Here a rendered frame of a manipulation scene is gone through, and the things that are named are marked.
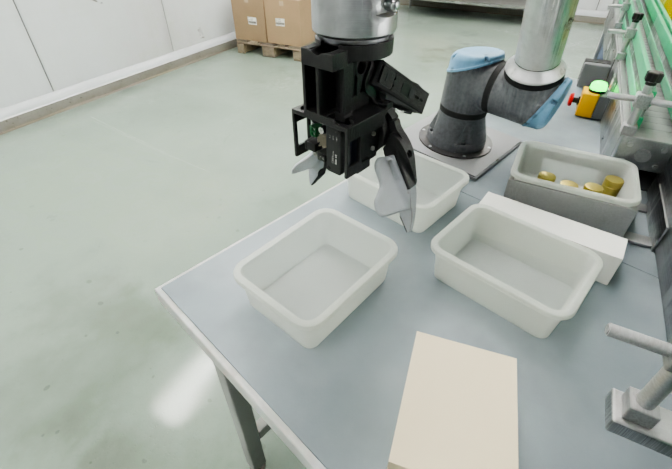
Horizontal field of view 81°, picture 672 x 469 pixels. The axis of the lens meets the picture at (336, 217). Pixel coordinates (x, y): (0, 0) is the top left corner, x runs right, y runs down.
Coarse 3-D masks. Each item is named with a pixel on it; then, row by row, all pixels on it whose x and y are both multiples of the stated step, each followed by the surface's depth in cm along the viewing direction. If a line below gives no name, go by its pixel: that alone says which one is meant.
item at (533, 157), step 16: (528, 144) 88; (544, 144) 87; (528, 160) 90; (544, 160) 89; (560, 160) 87; (576, 160) 85; (592, 160) 84; (608, 160) 83; (624, 160) 82; (528, 176) 77; (560, 176) 89; (576, 176) 87; (592, 176) 85; (624, 176) 82; (576, 192) 73; (592, 192) 72; (624, 192) 78; (640, 192) 73
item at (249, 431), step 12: (228, 384) 81; (228, 396) 85; (240, 396) 86; (240, 408) 88; (240, 420) 90; (252, 420) 95; (240, 432) 95; (252, 432) 97; (264, 432) 103; (252, 444) 100; (252, 456) 103; (264, 456) 108; (252, 468) 108; (264, 468) 112
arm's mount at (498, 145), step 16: (416, 128) 109; (416, 144) 102; (432, 144) 102; (496, 144) 104; (512, 144) 104; (448, 160) 97; (464, 160) 97; (480, 160) 97; (496, 160) 98; (480, 176) 93
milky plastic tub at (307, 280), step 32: (320, 224) 72; (352, 224) 68; (256, 256) 62; (288, 256) 68; (320, 256) 72; (352, 256) 72; (384, 256) 62; (256, 288) 57; (288, 288) 66; (320, 288) 66; (352, 288) 57; (288, 320) 52; (320, 320) 52
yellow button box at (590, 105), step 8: (584, 88) 119; (584, 96) 116; (592, 96) 115; (600, 96) 114; (576, 104) 121; (584, 104) 117; (592, 104) 116; (600, 104) 115; (576, 112) 119; (584, 112) 118; (592, 112) 117; (600, 112) 116
